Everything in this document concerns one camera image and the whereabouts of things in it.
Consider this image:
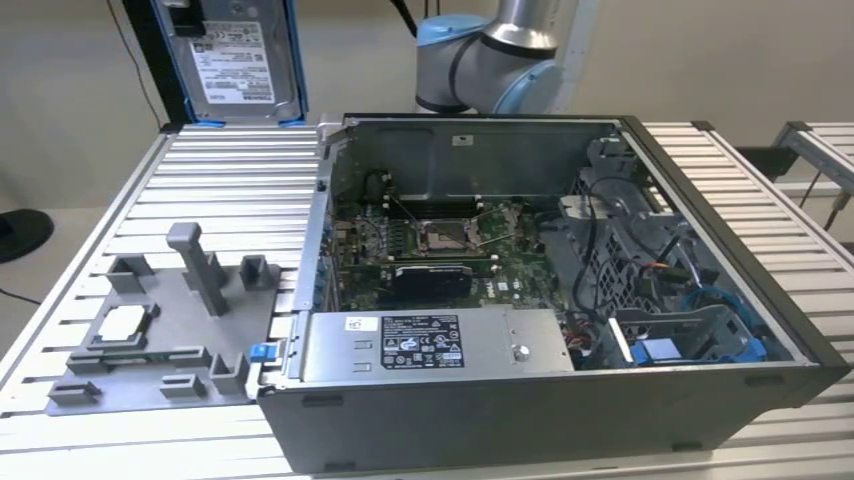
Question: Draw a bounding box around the hard disk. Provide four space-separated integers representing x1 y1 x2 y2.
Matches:
149 0 312 130

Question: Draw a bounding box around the metal disk bay cage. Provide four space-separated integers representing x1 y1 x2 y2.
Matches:
539 137 799 372

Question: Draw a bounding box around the black upright panel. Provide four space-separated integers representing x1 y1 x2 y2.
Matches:
121 0 192 125

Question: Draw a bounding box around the black round stand base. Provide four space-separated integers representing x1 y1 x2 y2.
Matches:
0 208 56 265

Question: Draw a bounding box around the CPU socket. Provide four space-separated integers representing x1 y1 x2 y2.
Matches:
413 218 480 258

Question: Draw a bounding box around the grey plastic parts rack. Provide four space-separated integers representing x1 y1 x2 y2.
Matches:
42 222 287 417

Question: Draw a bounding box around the silver CPU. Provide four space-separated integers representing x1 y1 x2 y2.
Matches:
94 303 153 342

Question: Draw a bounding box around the black graphics card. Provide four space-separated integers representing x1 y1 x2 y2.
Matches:
391 263 476 300

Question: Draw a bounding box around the green RAM stick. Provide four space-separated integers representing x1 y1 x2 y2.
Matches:
98 351 205 364

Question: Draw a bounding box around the silver power supply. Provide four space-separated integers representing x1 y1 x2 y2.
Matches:
299 308 578 378

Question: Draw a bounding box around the green motherboard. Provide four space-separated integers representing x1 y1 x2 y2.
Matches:
329 199 570 314

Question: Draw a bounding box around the black open PC case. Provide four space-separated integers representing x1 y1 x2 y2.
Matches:
255 112 854 475

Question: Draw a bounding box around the blue plastic bay part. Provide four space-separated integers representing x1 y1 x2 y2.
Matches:
630 338 699 368

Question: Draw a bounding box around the aluminium slat side table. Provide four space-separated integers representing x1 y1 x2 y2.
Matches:
771 119 854 202

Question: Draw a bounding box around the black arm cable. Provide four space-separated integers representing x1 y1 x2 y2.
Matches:
389 0 445 36

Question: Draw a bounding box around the white upright frame post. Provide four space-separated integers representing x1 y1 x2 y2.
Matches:
556 0 606 116

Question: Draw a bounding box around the thin black floor cable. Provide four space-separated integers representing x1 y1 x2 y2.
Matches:
0 286 42 306

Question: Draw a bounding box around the black internal cable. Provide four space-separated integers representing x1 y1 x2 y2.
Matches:
571 174 643 322

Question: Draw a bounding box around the light blue wire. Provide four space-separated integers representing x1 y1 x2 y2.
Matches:
678 283 770 352

